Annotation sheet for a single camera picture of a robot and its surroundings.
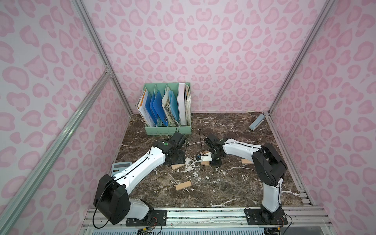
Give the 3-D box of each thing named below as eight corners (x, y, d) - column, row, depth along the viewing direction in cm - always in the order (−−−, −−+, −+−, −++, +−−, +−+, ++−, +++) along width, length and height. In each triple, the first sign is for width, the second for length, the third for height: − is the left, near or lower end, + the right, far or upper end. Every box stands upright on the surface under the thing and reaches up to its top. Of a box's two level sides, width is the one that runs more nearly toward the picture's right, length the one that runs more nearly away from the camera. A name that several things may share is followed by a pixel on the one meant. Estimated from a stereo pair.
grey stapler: (248, 129, 112) (250, 124, 108) (258, 118, 120) (261, 113, 115) (253, 132, 110) (255, 127, 106) (263, 120, 118) (266, 115, 113)
